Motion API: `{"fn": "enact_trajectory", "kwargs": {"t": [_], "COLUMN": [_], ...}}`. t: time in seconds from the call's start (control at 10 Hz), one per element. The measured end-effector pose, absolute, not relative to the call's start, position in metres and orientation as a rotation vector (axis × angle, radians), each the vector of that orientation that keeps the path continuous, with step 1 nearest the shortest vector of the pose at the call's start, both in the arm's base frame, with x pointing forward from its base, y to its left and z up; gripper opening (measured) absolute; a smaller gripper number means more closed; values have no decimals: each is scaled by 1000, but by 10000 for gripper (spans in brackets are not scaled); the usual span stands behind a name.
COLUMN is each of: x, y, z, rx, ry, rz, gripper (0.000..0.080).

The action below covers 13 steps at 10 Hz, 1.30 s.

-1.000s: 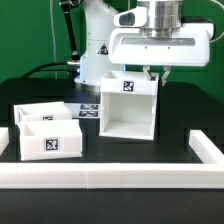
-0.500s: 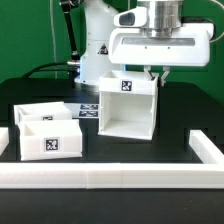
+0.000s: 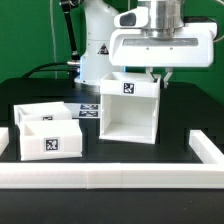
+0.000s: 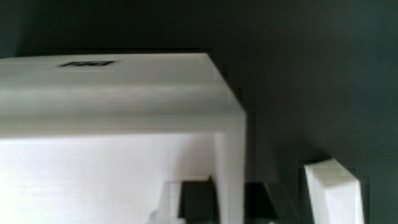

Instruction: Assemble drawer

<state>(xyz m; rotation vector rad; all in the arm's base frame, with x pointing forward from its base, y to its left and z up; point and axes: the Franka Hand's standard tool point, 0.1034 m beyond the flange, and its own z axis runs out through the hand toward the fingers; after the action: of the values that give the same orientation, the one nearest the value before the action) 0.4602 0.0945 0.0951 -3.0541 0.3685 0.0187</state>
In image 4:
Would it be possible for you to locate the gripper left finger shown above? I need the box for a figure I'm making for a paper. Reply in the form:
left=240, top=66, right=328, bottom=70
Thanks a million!
left=177, top=181, right=218, bottom=224

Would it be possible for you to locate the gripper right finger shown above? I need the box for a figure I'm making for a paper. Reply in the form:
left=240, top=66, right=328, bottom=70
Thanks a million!
left=243, top=182, right=297, bottom=224

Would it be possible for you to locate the white drawer cabinet frame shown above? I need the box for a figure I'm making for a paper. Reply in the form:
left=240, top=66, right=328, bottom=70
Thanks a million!
left=0, top=53, right=247, bottom=224

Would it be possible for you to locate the white table border fence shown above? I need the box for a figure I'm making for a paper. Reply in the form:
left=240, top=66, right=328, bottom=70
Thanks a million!
left=304, top=159, right=364, bottom=224

